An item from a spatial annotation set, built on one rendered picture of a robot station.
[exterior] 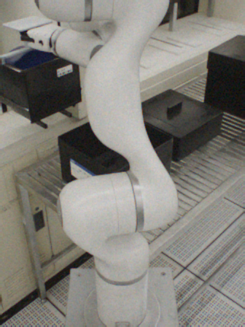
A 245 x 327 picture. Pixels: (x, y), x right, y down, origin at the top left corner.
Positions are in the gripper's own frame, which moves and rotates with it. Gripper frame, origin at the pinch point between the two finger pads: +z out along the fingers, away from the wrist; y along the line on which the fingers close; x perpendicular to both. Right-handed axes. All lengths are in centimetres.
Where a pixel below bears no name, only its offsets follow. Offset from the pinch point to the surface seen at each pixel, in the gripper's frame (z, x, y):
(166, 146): -42, -33, 18
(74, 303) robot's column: -57, -49, -34
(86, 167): -29.4, -35.6, -4.7
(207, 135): -38, -45, 50
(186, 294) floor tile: -47, -124, 37
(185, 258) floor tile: -34, -124, 54
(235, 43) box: -21, -23, 92
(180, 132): -35, -38, 36
